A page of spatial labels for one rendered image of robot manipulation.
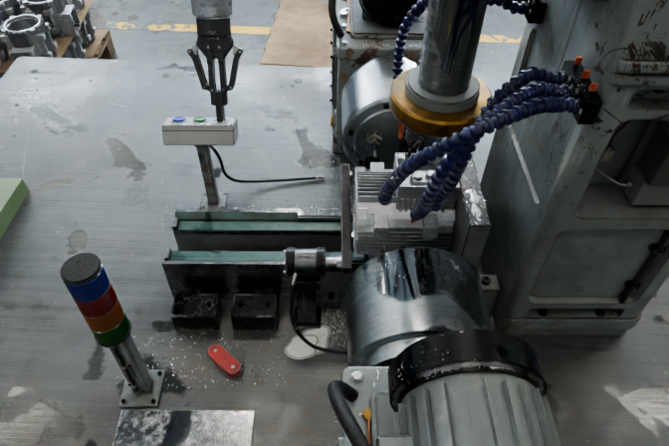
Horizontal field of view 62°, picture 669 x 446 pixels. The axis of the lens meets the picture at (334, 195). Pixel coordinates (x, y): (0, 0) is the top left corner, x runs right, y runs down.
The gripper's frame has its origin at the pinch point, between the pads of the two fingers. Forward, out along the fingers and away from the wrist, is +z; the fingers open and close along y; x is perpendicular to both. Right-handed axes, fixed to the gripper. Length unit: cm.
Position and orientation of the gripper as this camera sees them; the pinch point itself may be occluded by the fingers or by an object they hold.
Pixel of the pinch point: (219, 105)
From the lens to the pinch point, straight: 138.2
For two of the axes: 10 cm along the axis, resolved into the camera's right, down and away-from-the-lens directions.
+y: 10.0, 0.0, 0.2
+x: -0.1, -4.2, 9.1
